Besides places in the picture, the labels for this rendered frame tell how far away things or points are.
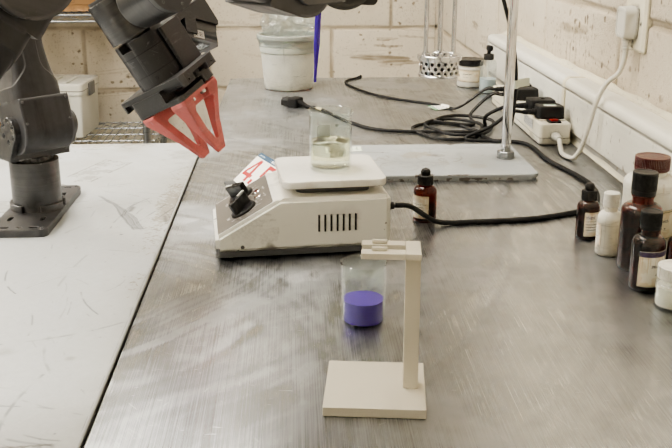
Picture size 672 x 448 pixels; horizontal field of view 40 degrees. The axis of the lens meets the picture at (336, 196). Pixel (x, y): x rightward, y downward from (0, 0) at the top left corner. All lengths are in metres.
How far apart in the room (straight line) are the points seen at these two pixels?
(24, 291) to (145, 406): 0.29
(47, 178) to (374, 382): 0.61
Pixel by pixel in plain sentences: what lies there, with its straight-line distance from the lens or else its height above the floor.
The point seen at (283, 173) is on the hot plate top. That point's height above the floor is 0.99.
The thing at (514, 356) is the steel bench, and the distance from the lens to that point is 0.84.
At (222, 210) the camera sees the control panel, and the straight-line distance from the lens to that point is 1.12.
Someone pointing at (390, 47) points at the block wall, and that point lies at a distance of 3.47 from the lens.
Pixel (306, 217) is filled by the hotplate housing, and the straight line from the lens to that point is 1.04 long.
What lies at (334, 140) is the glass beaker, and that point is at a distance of 1.06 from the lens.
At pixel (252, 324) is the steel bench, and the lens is 0.89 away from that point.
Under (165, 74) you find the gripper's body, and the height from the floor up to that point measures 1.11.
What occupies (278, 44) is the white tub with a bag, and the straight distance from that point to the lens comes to 2.08.
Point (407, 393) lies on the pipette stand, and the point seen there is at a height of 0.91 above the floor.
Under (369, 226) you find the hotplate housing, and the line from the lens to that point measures 1.06.
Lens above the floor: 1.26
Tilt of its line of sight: 16 degrees down
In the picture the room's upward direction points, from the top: straight up
